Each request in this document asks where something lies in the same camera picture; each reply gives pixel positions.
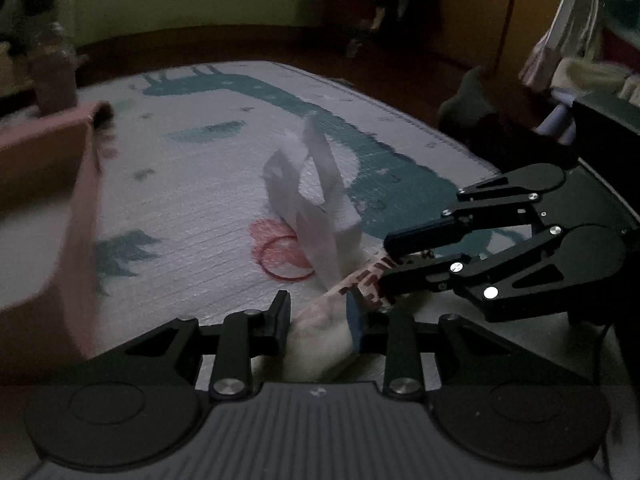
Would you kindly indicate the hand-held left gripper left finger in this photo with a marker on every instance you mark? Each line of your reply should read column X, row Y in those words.
column 279, row 322

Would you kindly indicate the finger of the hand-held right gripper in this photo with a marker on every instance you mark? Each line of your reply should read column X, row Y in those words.
column 415, row 282
column 420, row 240

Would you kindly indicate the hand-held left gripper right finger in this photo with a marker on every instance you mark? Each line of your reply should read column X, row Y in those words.
column 356, row 322

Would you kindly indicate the beige printed shopping bag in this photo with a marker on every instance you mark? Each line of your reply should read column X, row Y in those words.
column 325, row 240

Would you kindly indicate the red rubber band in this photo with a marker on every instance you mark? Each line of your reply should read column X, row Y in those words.
column 270, row 270

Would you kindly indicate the dark green cloth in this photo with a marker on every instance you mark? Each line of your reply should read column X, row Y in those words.
column 470, row 105

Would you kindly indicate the dinosaur print play mat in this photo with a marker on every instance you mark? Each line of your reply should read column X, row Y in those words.
column 200, row 175

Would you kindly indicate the pile of light clothes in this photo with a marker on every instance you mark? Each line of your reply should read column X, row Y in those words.
column 575, row 50

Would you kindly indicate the hanging dark clothes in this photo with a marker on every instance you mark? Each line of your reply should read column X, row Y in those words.
column 400, row 0

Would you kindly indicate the pink cardboard box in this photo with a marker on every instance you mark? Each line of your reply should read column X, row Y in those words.
column 45, row 160

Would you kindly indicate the purple glass jar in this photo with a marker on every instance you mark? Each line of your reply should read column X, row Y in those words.
column 52, row 80

